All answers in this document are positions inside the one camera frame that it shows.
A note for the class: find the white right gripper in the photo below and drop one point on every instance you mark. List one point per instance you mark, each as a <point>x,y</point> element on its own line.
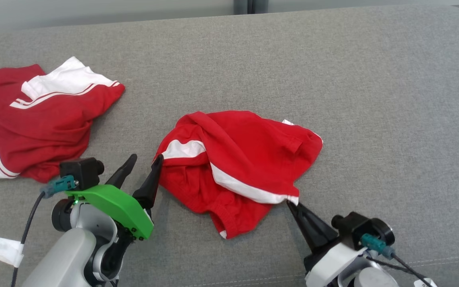
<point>329,267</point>

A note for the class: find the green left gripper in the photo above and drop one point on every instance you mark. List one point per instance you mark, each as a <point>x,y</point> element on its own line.
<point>118,205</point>

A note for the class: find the bright red white-sleeved shirt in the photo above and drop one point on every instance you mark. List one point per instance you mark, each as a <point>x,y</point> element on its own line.
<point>253,151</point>

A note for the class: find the dark red white crumpled garment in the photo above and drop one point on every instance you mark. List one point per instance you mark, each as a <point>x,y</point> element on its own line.
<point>46,127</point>

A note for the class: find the grey fabric sofa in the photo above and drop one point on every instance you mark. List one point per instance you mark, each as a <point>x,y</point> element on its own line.
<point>333,79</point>

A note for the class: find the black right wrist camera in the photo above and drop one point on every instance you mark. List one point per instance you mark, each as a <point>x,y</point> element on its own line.
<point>357,227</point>

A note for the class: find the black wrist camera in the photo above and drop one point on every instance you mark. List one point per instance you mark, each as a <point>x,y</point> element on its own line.
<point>82,171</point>
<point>357,227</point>

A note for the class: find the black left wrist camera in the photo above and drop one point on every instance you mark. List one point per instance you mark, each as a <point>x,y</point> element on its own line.
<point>82,171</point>

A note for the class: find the dark grey wall post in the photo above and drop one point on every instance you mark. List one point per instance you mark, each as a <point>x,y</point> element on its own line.
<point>249,6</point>

